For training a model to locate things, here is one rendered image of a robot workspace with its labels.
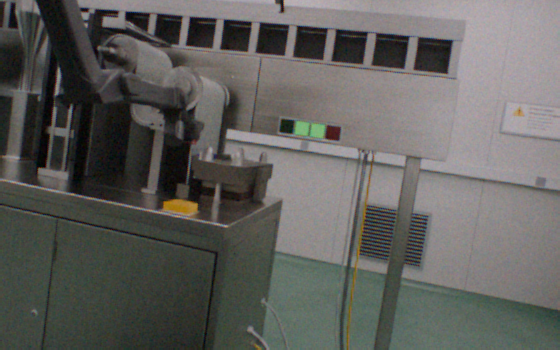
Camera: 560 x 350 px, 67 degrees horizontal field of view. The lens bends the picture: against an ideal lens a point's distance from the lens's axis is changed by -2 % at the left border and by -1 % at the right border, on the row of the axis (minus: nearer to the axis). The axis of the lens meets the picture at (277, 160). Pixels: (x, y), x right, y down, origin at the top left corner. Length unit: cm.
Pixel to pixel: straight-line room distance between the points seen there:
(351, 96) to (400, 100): 18
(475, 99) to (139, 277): 336
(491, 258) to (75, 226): 350
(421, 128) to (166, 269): 101
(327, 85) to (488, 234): 276
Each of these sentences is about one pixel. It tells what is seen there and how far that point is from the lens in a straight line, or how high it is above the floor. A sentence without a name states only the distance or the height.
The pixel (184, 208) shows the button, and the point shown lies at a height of 92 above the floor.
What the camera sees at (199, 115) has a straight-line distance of 146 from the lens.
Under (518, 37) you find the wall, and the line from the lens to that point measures 424.
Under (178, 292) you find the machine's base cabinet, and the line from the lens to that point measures 122.
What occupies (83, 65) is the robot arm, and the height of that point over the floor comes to 121.
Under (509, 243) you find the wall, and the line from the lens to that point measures 419.
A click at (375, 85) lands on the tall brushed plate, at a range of 165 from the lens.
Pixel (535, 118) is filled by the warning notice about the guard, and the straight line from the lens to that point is 417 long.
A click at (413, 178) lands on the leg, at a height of 106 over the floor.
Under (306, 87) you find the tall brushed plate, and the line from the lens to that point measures 167.
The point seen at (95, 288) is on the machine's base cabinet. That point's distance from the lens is 135.
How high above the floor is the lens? 114
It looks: 3 degrees down
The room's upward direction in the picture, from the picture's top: 9 degrees clockwise
